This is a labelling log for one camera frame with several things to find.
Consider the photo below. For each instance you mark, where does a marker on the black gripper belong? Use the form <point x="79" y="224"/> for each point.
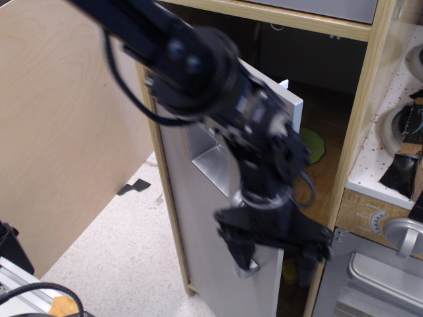
<point x="284" y="227"/>

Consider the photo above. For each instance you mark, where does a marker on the grey toy fridge door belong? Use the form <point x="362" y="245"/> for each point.
<point x="205" y="262"/>

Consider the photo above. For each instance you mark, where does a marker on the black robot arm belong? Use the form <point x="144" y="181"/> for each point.
<point x="198" y="77"/>

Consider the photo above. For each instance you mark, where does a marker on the yellow toy bell pepper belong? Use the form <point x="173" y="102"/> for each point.
<point x="289" y="272"/>

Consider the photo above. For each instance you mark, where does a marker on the grey toy oven door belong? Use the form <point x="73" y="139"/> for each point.
<point x="364" y="278"/>

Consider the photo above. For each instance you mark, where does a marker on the green toy plate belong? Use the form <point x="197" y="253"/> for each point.
<point x="315" y="143"/>

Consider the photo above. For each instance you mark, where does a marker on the silver ice dispenser panel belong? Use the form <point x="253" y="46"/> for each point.
<point x="209" y="156"/>

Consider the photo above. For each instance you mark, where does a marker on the silver oven knob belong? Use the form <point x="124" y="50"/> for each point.
<point x="405" y="235"/>

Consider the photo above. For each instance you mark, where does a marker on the white speckled toy countertop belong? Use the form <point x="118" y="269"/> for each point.
<point x="379" y="147"/>

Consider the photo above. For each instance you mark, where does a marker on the black floor tape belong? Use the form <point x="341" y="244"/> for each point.
<point x="139" y="185"/>

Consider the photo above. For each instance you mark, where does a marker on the plywood board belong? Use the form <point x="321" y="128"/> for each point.
<point x="70" y="139"/>

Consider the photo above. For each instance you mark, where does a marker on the grey freezer door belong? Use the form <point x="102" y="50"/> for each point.
<point x="353" y="10"/>

